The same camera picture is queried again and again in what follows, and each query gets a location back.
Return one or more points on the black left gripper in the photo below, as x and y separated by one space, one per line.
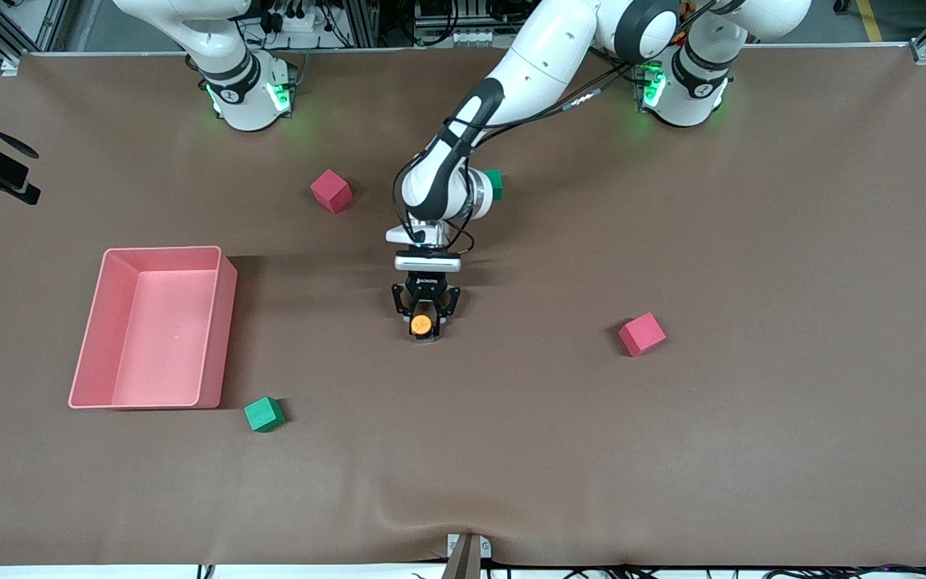
425 285

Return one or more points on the orange-capped black push button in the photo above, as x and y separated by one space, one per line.
421 325

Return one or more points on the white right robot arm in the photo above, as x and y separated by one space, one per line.
246 104

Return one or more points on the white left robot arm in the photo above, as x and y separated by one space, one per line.
543 56

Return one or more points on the green foam cube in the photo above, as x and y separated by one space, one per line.
497 186
264 414

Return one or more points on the pink foam cube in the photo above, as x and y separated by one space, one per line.
641 334
331 190

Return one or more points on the brown table cloth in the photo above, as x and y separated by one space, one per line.
463 450

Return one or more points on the pink plastic tray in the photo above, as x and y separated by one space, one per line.
165 338

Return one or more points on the black equipment rack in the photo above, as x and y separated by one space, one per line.
447 16

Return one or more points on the white power strip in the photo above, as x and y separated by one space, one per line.
294 18

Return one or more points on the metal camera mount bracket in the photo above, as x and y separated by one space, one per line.
468 555

